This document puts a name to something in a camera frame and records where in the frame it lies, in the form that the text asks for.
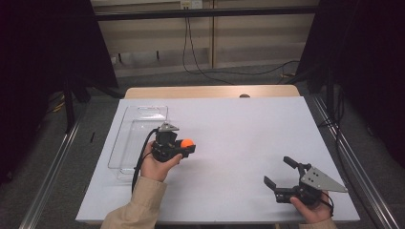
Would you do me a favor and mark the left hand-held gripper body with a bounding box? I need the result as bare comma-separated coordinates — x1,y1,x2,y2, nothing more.
150,121,183,163

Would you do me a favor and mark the black curtain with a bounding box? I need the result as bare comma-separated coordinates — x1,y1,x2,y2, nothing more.
294,0,405,168
0,0,119,184

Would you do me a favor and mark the person's left hand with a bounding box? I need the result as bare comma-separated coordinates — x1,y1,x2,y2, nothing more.
139,149,183,183

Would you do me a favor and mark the metal floor rail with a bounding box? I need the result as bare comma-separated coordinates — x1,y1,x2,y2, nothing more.
310,94,400,229
18,111,84,229

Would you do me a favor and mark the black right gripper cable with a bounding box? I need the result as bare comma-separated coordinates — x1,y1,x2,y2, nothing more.
319,190,335,219

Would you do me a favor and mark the person's right hand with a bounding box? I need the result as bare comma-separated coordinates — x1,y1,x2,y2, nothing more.
289,191,334,225

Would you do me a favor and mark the black horizontal bar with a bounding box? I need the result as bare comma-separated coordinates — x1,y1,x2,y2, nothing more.
95,6,319,22

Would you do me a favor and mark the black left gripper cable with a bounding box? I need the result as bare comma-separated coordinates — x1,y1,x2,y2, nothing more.
131,128,160,195

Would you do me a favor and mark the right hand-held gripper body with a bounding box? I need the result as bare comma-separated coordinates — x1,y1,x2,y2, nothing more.
273,162,349,207

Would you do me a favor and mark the clear plastic bin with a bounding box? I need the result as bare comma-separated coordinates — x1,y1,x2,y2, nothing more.
107,105,169,182

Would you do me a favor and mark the white wall socket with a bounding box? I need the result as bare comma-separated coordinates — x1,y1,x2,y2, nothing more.
180,0,204,10

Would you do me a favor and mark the black stand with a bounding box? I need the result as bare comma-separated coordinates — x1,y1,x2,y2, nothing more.
62,74,126,134
291,61,340,123

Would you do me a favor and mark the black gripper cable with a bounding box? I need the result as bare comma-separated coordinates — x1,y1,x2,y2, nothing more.
131,128,160,195
319,190,335,219

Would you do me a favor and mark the yellow cable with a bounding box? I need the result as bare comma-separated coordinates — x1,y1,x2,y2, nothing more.
47,94,65,115

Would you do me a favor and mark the black power cable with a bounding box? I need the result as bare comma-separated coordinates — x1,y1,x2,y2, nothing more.
181,17,237,86
187,17,301,77

